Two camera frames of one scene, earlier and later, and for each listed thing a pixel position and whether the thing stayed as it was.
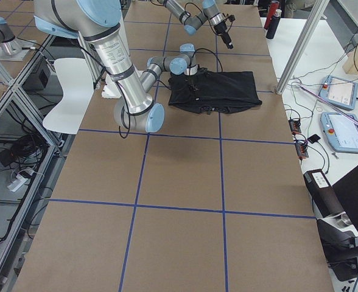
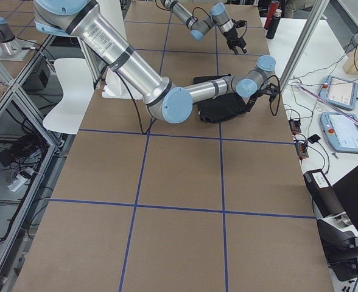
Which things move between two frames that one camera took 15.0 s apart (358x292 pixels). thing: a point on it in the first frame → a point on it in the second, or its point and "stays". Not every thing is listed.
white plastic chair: x=75 y=78 stays
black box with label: x=326 y=202 stays
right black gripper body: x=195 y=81 → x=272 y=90
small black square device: x=313 y=139 stays
